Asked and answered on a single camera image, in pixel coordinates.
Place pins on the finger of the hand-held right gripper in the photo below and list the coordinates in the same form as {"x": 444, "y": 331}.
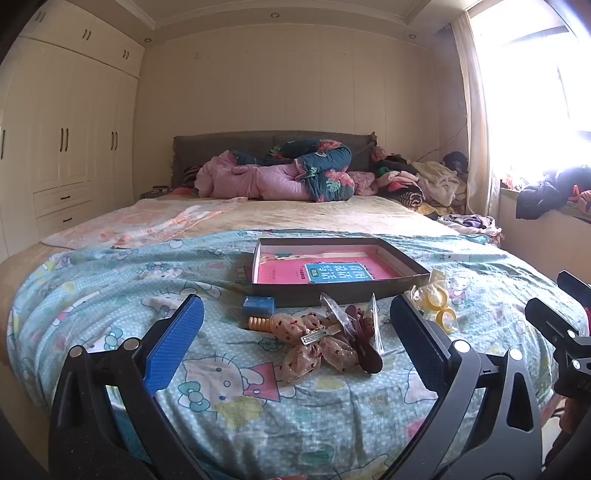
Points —
{"x": 577, "y": 286}
{"x": 549, "y": 318}

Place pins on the cream curtain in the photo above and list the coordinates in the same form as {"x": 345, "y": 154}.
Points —
{"x": 475, "y": 138}

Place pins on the pale yellow bedsheet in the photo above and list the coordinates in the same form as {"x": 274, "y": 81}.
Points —
{"x": 323, "y": 217}

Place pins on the lace bow hair clip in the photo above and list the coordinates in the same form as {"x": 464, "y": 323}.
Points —
{"x": 300, "y": 364}

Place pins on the long clear plastic packet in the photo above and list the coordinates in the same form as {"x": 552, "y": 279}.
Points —
{"x": 376, "y": 323}

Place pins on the dark red hair claw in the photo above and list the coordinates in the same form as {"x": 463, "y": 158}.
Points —
{"x": 369, "y": 360}

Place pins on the pink quilt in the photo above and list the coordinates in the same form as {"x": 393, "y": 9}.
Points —
{"x": 258, "y": 182}

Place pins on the dark clothes on sill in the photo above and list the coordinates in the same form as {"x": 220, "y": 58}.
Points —
{"x": 549, "y": 191}

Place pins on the cream wardrobe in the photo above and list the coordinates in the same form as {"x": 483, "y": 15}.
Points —
{"x": 60, "y": 138}

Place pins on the dark grey shallow cardboard box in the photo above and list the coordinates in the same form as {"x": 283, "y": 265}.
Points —
{"x": 300, "y": 294}

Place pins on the peach floral blanket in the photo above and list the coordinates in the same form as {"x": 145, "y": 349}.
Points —
{"x": 138, "y": 221}

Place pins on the cartoon cat blanket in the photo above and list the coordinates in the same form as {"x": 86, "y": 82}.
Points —
{"x": 115, "y": 300}

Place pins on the nightstand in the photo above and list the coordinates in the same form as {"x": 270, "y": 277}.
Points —
{"x": 154, "y": 193}

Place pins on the grey padded headboard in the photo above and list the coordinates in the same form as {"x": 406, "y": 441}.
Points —
{"x": 207, "y": 147}

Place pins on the bright window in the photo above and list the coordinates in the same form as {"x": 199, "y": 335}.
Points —
{"x": 531, "y": 92}

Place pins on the small blue plastic box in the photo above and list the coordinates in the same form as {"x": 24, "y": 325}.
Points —
{"x": 258, "y": 305}

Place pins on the pile of clothes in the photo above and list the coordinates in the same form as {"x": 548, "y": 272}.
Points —
{"x": 434, "y": 184}

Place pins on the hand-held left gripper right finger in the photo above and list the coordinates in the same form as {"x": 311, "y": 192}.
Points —
{"x": 415, "y": 341}

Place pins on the purple clothes heap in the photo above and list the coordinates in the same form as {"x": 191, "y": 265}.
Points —
{"x": 471, "y": 224}

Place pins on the dark blue floral quilt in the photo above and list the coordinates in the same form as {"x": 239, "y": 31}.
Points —
{"x": 323, "y": 159}

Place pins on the striped pillow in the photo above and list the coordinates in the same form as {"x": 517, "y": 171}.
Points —
{"x": 190, "y": 177}

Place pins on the cream window sill bench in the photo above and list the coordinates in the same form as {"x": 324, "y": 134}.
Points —
{"x": 535, "y": 240}

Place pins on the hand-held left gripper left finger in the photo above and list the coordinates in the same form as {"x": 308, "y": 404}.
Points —
{"x": 175, "y": 337}

